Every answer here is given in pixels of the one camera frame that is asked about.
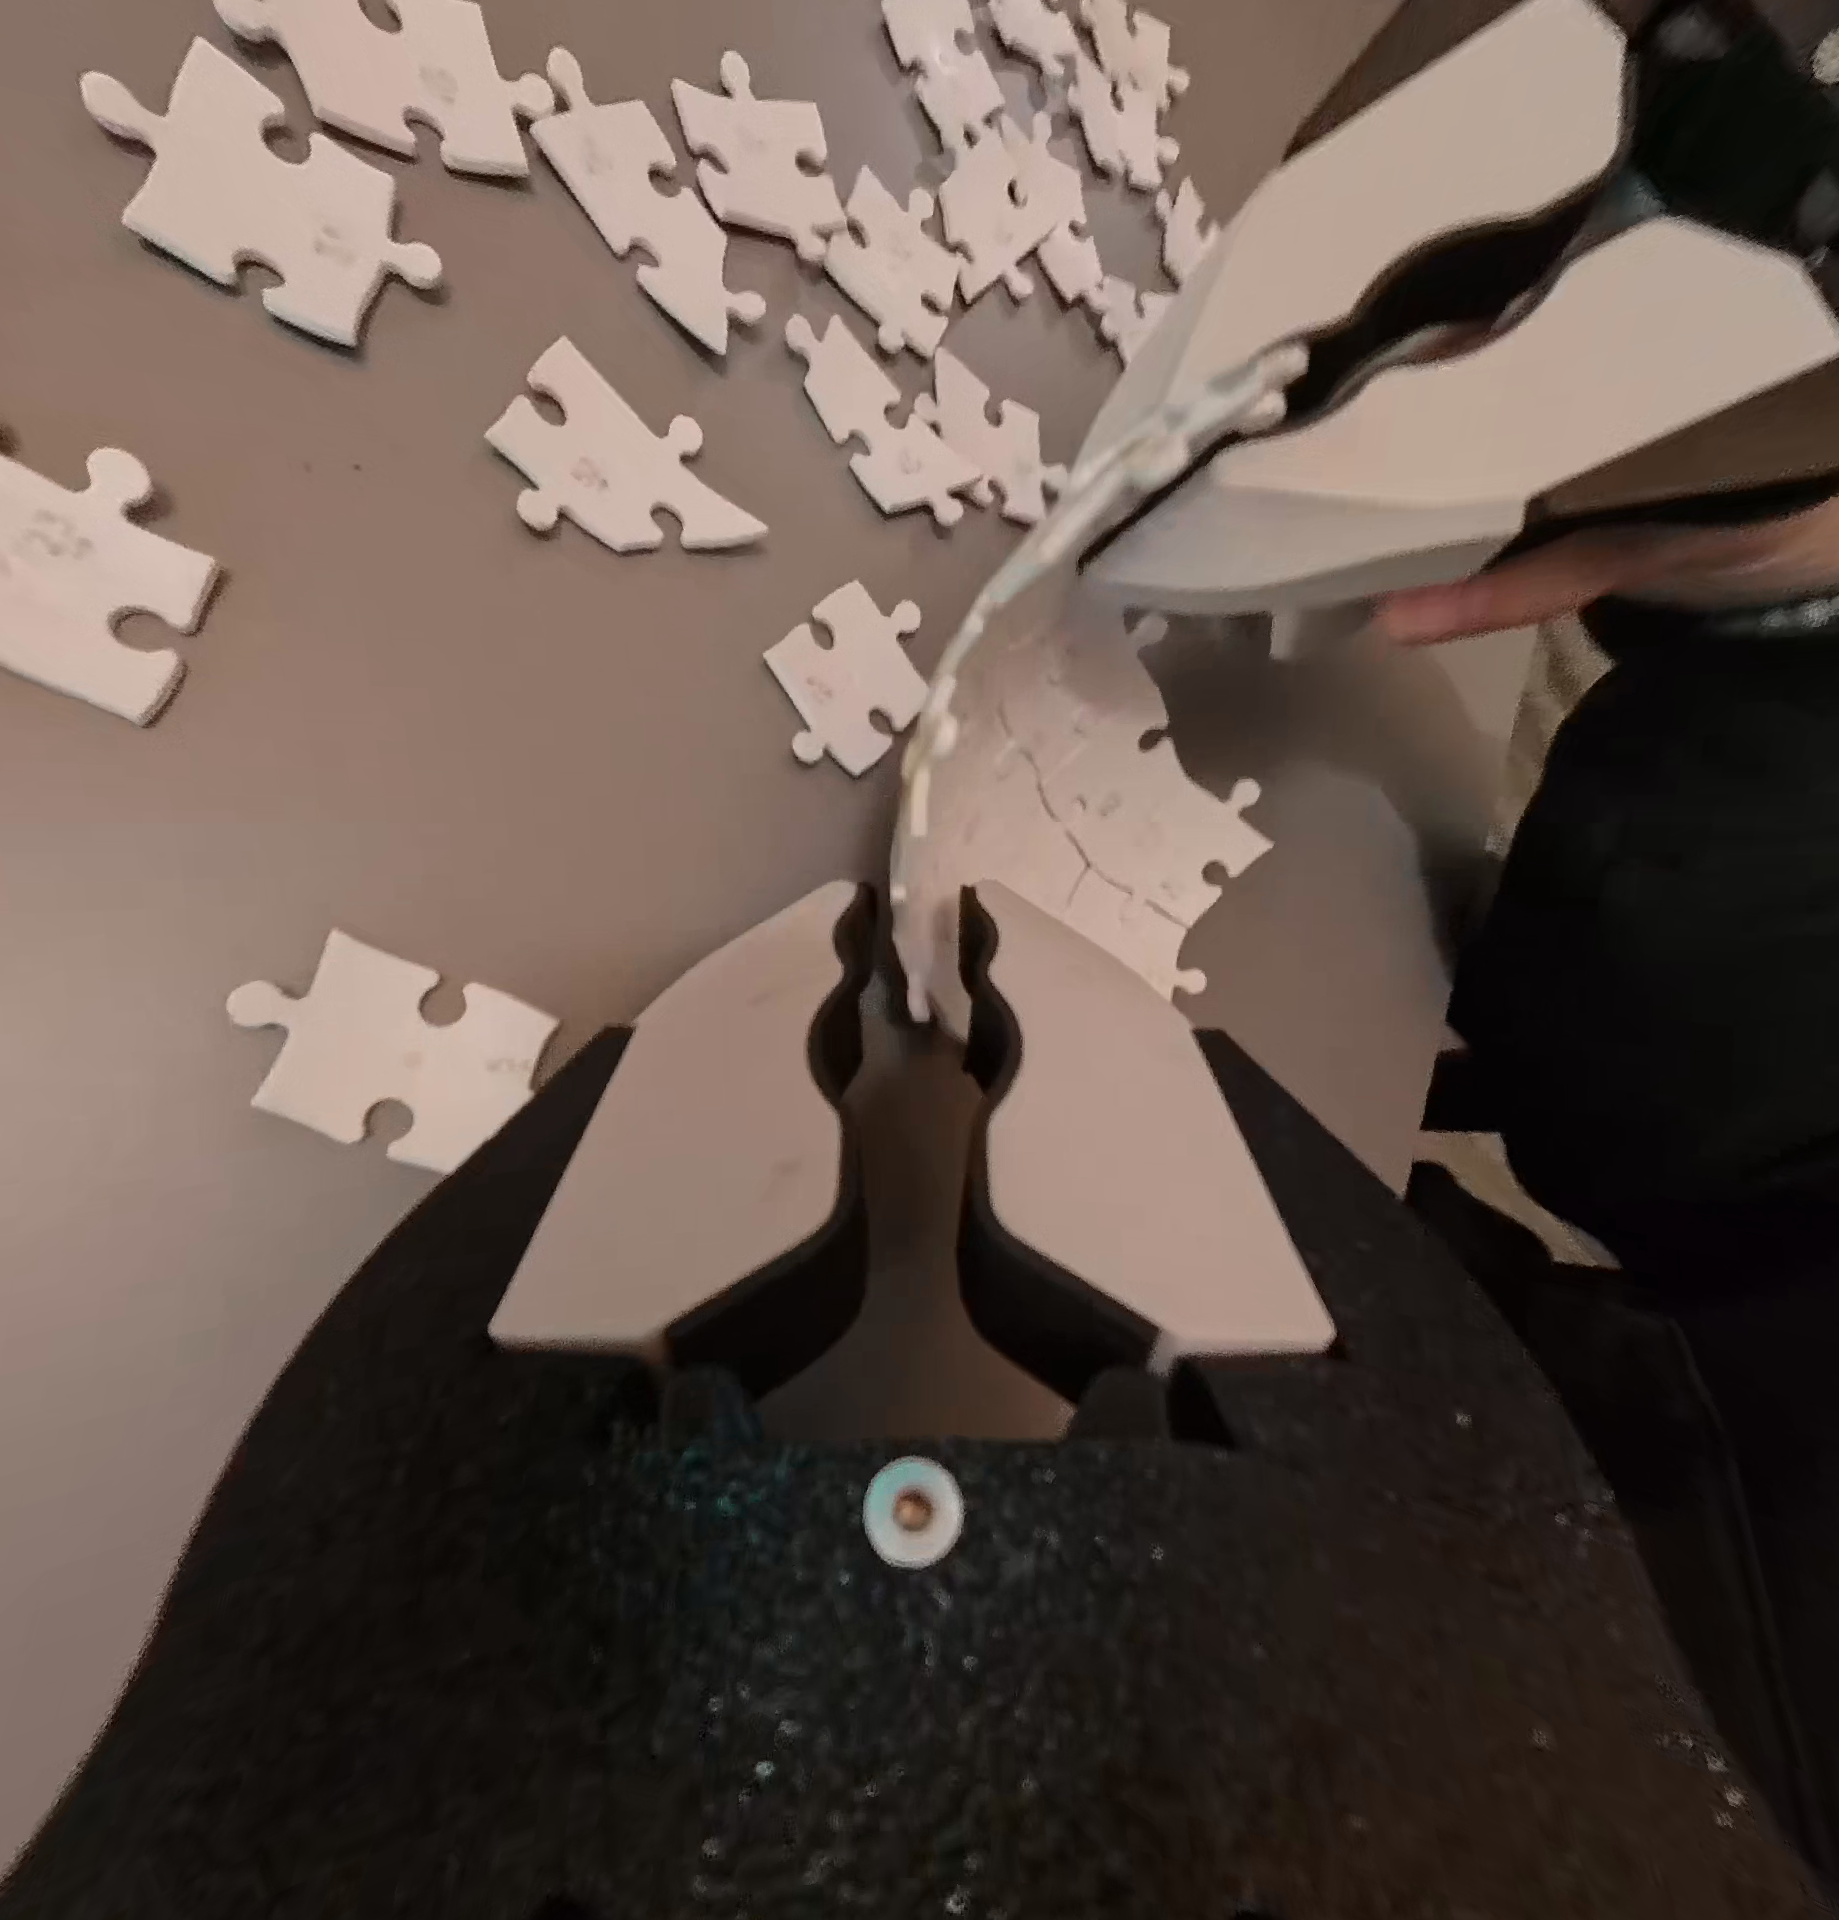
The person's right forearm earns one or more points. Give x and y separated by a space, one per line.
1699 931

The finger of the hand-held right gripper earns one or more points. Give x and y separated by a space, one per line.
1535 390
1460 151

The person's black clothing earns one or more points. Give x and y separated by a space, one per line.
1730 1500

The bowl-shaped assembled puzzle section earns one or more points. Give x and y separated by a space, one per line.
1069 780

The person's right hand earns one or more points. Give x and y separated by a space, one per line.
1654 555

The scatter of white pieces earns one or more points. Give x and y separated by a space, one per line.
259 211

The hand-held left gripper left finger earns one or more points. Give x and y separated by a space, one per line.
679 1170

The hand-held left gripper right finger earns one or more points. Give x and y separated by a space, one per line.
1144 1170

